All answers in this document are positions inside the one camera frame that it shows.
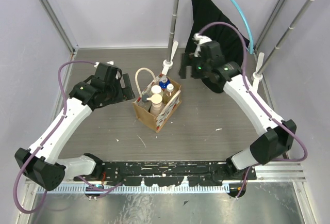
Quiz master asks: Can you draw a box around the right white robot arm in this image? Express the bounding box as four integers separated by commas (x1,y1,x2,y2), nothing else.
178,41,296,180

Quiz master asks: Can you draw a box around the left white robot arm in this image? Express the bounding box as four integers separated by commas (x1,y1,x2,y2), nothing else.
14,63,135,191

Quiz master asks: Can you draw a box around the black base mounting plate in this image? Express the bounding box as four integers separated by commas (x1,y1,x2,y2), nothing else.
82,161,245,187

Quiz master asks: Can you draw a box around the orange bottle blue cap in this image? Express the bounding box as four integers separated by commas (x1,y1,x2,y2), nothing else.
158,75,171,90

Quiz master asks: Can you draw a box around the aluminium frame rail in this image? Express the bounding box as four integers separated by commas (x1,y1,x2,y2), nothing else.
24,159,307,183

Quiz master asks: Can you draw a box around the beige pump dispenser bottle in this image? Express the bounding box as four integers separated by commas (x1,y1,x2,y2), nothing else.
148,94,163,116

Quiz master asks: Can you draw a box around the clear amber liquid bottle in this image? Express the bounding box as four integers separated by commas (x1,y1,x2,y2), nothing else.
163,83,174,104

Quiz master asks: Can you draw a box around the black hanging cloth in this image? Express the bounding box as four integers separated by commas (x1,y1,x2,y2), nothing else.
184,0,249,93

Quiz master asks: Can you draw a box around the cream round cap bottle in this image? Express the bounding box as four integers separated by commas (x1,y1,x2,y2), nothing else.
150,85,163,96

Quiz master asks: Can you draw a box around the silver clothes rack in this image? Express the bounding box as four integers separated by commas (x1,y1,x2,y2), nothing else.
159,0,327,106

